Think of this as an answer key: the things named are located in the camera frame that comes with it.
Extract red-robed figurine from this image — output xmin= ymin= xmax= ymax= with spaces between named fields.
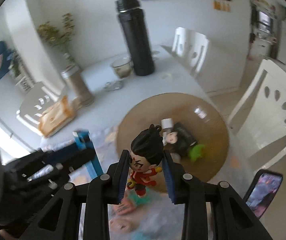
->
xmin=126 ymin=124 xmax=164 ymax=197

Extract orange tissue pack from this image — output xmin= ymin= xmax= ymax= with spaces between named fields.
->
xmin=38 ymin=95 xmax=77 ymax=138

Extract black thermos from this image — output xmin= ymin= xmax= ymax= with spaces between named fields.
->
xmin=115 ymin=0 xmax=155 ymax=77

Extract pink speckled box cutter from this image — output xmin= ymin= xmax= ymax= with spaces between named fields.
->
xmin=109 ymin=217 xmax=136 ymax=230

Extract smartphone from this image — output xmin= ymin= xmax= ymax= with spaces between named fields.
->
xmin=243 ymin=169 xmax=283 ymax=219

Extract white planter with plant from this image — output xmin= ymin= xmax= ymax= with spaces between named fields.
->
xmin=9 ymin=52 xmax=37 ymax=94

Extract foil blister pack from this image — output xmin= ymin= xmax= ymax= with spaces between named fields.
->
xmin=103 ymin=81 xmax=123 ymax=92

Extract silver thermos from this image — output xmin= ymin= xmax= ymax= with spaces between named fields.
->
xmin=60 ymin=64 xmax=94 ymax=107

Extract green translucent plastic piece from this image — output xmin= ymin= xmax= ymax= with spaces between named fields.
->
xmin=188 ymin=144 xmax=206 ymax=162

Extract black lighter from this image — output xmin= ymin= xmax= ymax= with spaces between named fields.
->
xmin=174 ymin=122 xmax=198 ymax=155

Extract printed tablecloth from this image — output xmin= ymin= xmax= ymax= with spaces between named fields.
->
xmin=39 ymin=127 xmax=258 ymax=240

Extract white chair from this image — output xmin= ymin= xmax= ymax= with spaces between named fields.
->
xmin=16 ymin=81 xmax=68 ymax=128
xmin=172 ymin=27 xmax=209 ymax=78
xmin=227 ymin=59 xmax=286 ymax=173

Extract amber ribbed glass bowl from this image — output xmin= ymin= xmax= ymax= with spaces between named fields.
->
xmin=115 ymin=93 xmax=230 ymax=194

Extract white plug adapter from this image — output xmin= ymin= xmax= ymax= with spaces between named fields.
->
xmin=161 ymin=118 xmax=175 ymax=132

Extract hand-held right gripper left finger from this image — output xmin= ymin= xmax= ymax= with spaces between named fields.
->
xmin=15 ymin=149 xmax=131 ymax=240

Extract teal translucent plastic piece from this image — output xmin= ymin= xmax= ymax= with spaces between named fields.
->
xmin=126 ymin=192 xmax=156 ymax=207

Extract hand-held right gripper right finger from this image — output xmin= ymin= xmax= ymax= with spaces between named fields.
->
xmin=163 ymin=151 xmax=275 ymax=240

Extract small steel bowl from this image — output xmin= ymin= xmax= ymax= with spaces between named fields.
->
xmin=111 ymin=57 xmax=134 ymax=79

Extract blue lighter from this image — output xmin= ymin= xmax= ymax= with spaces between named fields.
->
xmin=73 ymin=129 xmax=104 ymax=178

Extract green plant in glass vase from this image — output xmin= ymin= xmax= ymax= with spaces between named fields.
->
xmin=37 ymin=14 xmax=76 ymax=65

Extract orange wall stickers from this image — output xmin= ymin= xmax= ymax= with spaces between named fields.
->
xmin=213 ymin=0 xmax=231 ymax=12

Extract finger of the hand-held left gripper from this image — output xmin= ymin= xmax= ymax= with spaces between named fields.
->
xmin=36 ymin=142 xmax=94 ymax=165
xmin=55 ymin=155 xmax=94 ymax=174

